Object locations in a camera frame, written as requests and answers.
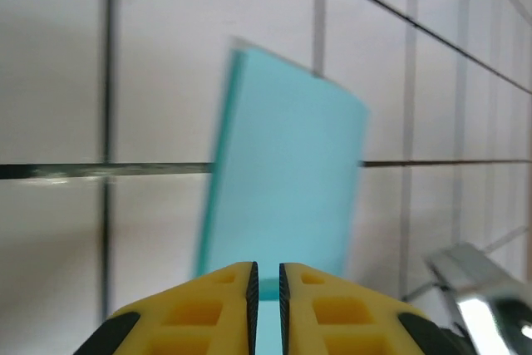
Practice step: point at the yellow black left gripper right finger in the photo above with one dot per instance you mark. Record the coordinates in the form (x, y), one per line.
(353, 321)

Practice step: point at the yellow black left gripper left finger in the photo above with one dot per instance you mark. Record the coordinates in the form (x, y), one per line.
(187, 321)

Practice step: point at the teal paper sheet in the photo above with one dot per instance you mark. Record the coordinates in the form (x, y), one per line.
(282, 164)

